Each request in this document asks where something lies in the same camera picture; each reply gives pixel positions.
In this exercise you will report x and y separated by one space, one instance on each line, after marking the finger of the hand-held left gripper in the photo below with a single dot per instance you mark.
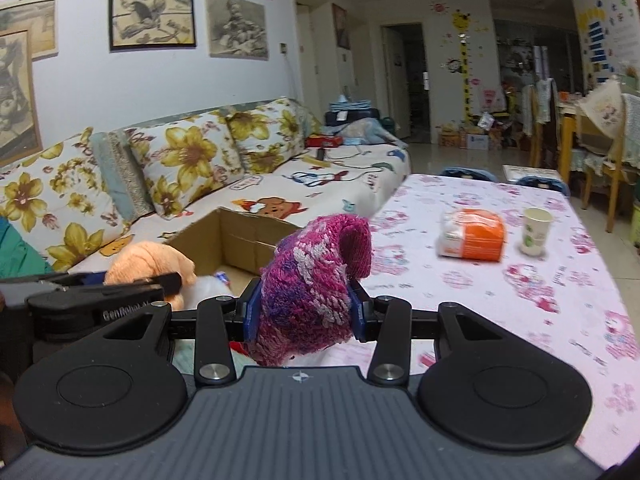
170 281

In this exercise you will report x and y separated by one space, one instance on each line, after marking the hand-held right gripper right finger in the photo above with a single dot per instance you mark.
357 317

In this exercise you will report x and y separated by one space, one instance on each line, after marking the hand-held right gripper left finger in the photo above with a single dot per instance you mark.
251 315

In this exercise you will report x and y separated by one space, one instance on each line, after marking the orange knitted hat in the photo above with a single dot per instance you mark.
150 260

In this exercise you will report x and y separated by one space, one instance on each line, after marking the white fluffy pompom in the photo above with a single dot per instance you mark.
210 295

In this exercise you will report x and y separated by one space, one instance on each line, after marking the magenta purple knitted hat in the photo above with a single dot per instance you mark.
310 300

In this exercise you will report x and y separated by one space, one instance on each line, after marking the brown cardboard box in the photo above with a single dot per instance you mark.
250 240

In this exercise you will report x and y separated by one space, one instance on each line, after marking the teal cloth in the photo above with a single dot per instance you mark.
22 250

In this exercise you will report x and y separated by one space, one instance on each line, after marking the grey lace pillow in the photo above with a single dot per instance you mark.
122 175

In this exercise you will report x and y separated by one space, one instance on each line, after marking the yellow floral pillow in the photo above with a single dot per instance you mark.
270 132
185 160
55 200

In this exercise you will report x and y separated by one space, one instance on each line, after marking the sofa with cartoon cover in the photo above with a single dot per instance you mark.
320 190

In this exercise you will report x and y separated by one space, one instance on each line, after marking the orange white tissue pack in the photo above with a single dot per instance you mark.
475 237

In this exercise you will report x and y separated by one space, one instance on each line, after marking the red box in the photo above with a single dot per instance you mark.
324 141

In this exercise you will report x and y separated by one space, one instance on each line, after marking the blue stool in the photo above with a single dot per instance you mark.
467 172
545 185

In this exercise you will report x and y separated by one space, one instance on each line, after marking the grey blue clothes pile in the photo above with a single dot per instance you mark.
370 131

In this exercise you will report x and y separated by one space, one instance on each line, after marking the pink printed tablecloth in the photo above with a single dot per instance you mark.
550 280

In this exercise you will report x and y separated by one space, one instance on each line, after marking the white paper cup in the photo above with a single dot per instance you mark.
535 232

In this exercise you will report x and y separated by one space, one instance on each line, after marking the brown box on floor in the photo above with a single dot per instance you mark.
449 138

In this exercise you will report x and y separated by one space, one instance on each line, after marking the dark suitcase with folded clothes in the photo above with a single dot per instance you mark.
350 115

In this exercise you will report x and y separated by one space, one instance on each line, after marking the white box on floor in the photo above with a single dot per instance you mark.
478 141

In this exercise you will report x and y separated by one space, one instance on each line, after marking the white patterned board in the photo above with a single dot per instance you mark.
530 172

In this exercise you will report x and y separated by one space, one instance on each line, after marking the portrait sketch picture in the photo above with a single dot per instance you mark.
237 25

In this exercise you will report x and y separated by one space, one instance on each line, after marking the framed bird drawing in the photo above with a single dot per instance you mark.
150 15

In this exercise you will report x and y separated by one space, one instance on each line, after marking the giraffe height chart sticker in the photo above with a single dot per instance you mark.
464 65

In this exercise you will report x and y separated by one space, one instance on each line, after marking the wooden chair with cloth cover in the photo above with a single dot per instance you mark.
607 110

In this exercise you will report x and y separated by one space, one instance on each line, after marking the monkey wall sticker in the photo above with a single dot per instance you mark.
454 65

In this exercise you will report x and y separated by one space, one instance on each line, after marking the dark framed wall picture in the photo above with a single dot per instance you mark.
341 27

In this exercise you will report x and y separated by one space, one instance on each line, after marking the sun wall sticker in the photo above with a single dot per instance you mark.
439 9

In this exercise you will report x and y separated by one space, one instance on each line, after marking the blue yellow wall poster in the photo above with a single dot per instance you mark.
596 42

